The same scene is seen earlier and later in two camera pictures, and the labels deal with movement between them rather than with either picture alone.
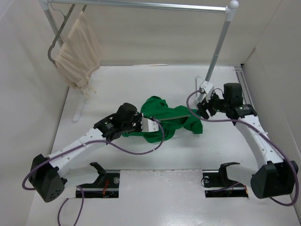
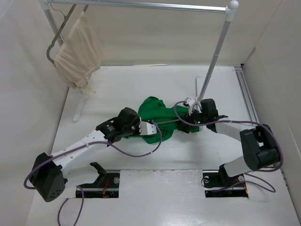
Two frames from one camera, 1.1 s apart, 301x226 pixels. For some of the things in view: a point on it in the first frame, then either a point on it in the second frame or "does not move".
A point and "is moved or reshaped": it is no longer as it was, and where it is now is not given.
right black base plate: (218, 185) does not move
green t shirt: (171, 119) is moved or reshaped
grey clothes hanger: (183, 116) → (167, 121)
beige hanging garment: (79, 56) does not move
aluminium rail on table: (247, 97) does not move
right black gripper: (202, 106) → (188, 117)
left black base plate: (107, 185) does not move
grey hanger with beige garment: (65, 19) does not move
